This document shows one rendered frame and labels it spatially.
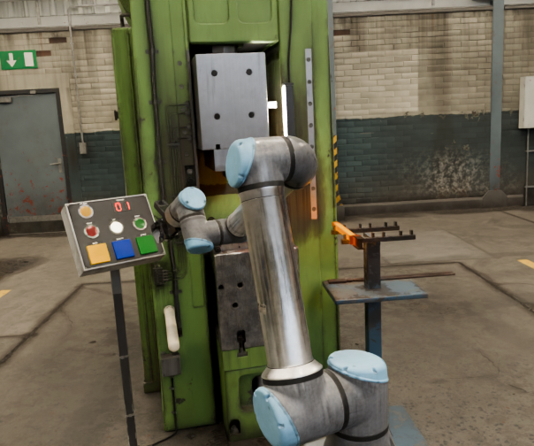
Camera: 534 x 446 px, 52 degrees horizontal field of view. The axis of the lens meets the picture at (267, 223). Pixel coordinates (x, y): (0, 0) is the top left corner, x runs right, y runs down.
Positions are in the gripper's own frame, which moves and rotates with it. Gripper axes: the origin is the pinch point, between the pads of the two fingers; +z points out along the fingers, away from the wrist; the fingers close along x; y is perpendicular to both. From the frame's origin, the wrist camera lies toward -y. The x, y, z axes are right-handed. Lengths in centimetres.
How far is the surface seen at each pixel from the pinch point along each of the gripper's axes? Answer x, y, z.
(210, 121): 35, -41, -12
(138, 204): 1.9, -17.0, 11.0
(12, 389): -34, 22, 175
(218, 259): 31.1, 12.7, 13.4
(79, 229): -24.5, -10.2, 11.0
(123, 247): -10.0, 0.2, 10.3
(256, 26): 64, -78, -31
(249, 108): 51, -42, -21
